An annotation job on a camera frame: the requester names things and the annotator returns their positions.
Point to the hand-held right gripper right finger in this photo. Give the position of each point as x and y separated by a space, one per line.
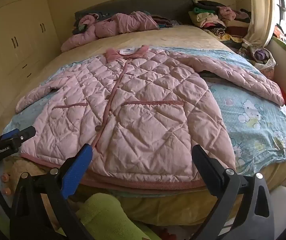
206 171

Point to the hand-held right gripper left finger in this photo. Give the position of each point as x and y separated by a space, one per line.
79 170

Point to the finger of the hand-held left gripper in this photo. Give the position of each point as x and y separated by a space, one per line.
20 135

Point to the pink quilted jacket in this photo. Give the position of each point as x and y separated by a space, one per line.
145 105

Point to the pile of folded clothes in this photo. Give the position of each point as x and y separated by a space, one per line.
208 17

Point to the dark patterned clothes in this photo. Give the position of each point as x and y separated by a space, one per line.
163 20

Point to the beige fluffy blanket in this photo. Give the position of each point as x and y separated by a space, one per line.
18 165

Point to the blue cartoon printed blanket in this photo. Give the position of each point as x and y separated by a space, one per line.
252 120

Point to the white plastic object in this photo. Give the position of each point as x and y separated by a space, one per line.
285 205

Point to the cream built-in wardrobe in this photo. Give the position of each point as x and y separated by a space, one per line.
20 30

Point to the dark teal printed cloth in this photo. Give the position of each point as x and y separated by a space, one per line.
80 26

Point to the bag with purple cloth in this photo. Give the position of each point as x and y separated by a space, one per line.
260 55

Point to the bed with beige sheet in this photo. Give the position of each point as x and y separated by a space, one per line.
183 35

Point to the crumpled pink quilted garment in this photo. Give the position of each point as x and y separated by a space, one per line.
123 23

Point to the cream curtain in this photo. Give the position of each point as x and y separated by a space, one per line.
262 17

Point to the grey padded headboard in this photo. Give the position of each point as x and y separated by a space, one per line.
158 5

